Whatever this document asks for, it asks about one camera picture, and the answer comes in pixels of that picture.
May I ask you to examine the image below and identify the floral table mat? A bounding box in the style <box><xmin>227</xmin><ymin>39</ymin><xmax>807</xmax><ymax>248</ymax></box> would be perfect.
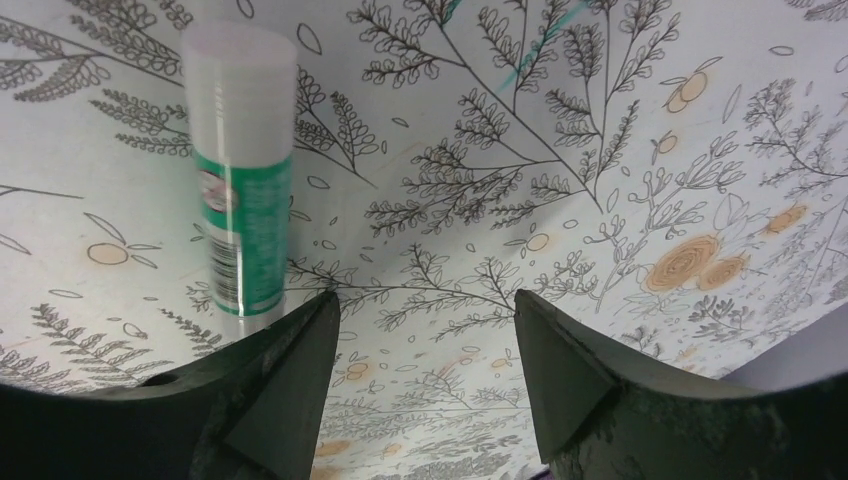
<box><xmin>1</xmin><ymin>1</ymin><xmax>847</xmax><ymax>479</ymax></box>

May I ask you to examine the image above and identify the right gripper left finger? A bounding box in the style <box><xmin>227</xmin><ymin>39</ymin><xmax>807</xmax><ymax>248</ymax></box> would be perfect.
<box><xmin>1</xmin><ymin>292</ymin><xmax>340</xmax><ymax>480</ymax></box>

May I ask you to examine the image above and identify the green white glue stick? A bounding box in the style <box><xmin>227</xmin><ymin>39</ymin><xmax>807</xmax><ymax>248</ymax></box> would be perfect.
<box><xmin>182</xmin><ymin>19</ymin><xmax>298</xmax><ymax>338</ymax></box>

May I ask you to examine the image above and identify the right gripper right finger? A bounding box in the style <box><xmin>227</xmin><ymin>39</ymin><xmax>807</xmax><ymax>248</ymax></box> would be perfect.
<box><xmin>514</xmin><ymin>290</ymin><xmax>847</xmax><ymax>479</ymax></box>

